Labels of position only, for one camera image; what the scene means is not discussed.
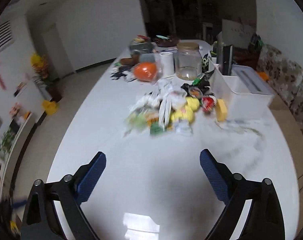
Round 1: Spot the black toy figure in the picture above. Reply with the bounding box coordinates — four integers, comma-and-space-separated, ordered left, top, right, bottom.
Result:
181, 81, 214, 99

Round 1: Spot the red toy can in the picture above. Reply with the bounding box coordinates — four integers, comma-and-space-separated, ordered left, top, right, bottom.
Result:
201, 95, 216, 114

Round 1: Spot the orange ball in bag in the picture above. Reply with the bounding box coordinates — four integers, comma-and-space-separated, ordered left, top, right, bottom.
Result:
133, 62, 157, 82

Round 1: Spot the grey tin snack box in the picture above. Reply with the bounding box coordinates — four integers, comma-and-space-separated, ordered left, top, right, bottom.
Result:
129, 35, 154, 56

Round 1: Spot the yellow flower plant pot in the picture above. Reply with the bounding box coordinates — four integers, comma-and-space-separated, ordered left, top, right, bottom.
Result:
30, 53, 62, 102

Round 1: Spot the white plastic bag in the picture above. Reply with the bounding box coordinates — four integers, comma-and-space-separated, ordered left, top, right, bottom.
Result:
129, 79, 187, 129

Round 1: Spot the brown sweet potato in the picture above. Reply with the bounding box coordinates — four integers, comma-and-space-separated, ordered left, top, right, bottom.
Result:
120, 57, 139, 66

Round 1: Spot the yellow sponge block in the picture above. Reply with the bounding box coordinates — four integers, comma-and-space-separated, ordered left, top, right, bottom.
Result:
215, 99, 228, 122

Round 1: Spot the yellow plush toy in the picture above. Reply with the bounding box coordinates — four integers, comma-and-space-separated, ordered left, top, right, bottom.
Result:
170, 96, 200, 124

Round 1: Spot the clear glass jar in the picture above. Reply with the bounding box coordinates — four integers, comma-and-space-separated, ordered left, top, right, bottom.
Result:
175, 42, 202, 81

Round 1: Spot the black tablet in box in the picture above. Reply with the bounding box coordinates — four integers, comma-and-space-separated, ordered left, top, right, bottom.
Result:
221, 45, 234, 76

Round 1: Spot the white storage box with lid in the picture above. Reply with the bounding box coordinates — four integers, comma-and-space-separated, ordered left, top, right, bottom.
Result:
211, 64, 275, 121

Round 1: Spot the floral sofa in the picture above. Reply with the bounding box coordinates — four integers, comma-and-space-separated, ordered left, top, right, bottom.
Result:
257, 44, 303, 134

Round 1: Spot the green drink pouch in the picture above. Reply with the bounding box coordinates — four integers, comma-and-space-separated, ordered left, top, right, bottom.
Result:
123, 110, 166, 137

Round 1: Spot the yellow potty chair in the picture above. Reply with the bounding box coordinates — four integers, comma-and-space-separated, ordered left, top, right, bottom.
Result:
42, 100, 58, 115

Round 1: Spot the dark fruit bowl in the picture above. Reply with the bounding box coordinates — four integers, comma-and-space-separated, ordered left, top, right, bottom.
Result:
154, 35, 180, 48

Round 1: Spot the orange cloth bag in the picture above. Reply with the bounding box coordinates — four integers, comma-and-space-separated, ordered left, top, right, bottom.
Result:
257, 72, 269, 82

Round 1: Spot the pink flower bouquet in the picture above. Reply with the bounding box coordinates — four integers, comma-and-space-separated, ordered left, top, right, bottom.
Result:
9, 103, 25, 119

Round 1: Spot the white sideboard cabinet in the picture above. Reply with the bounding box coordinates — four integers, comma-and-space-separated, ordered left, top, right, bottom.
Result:
222, 19, 256, 49

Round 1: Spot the white air vent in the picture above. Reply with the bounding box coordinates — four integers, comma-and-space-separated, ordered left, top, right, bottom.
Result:
0, 20, 14, 52

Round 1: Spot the white tissue roll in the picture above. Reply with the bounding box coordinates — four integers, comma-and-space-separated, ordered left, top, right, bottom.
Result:
159, 51, 175, 77

